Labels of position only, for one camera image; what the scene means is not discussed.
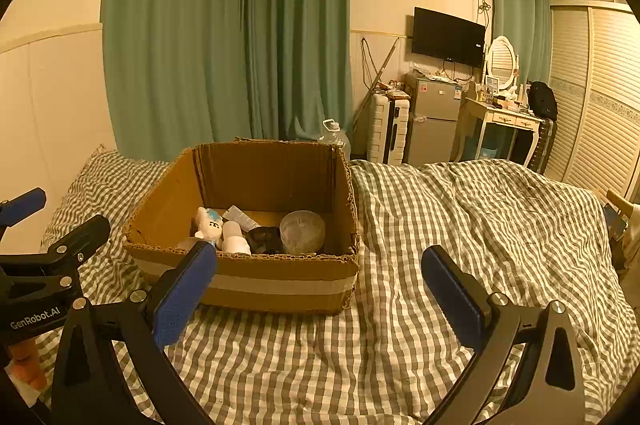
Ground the white printed tube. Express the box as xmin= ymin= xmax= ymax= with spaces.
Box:
xmin=222 ymin=205 xmax=260 ymax=232

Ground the brown cardboard box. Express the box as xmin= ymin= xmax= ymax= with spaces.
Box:
xmin=124 ymin=140 xmax=359 ymax=315

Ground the white louvered wardrobe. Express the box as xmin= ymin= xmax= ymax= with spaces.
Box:
xmin=546 ymin=0 xmax=639 ymax=202

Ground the black wall television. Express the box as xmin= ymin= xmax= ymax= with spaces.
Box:
xmin=411 ymin=7 xmax=486 ymax=68

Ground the green curtain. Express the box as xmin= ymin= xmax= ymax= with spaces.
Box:
xmin=492 ymin=0 xmax=552 ymax=84
xmin=101 ymin=0 xmax=352 ymax=161

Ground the clear water jug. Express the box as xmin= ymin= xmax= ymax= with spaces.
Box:
xmin=318 ymin=119 xmax=352 ymax=161

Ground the white suitcase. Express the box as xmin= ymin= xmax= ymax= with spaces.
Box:
xmin=367 ymin=89 xmax=410 ymax=165

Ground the clear round plastic container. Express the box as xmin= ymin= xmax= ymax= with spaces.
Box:
xmin=280 ymin=211 xmax=326 ymax=255

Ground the black round cup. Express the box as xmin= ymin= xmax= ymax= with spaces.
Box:
xmin=246 ymin=226 xmax=283 ymax=255

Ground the oval white vanity mirror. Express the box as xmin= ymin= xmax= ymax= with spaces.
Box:
xmin=484 ymin=35 xmax=518 ymax=92

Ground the green curtain left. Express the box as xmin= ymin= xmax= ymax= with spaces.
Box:
xmin=101 ymin=0 xmax=352 ymax=161

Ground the person's left hand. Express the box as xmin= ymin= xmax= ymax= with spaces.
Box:
xmin=8 ymin=338 xmax=47 ymax=391

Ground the silver mini fridge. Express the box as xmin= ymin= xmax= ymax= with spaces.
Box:
xmin=405 ymin=70 xmax=462 ymax=166

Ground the white plastic bottle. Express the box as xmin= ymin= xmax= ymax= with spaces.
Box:
xmin=221 ymin=220 xmax=252 ymax=255

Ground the green curtain right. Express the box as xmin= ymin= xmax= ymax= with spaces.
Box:
xmin=492 ymin=0 xmax=552 ymax=84

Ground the white plush toy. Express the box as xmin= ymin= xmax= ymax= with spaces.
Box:
xmin=194 ymin=208 xmax=224 ymax=249

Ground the white dressing table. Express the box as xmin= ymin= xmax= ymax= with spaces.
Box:
xmin=451 ymin=98 xmax=542 ymax=166

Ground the black backpack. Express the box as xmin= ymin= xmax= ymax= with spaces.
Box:
xmin=527 ymin=82 xmax=558 ymax=121

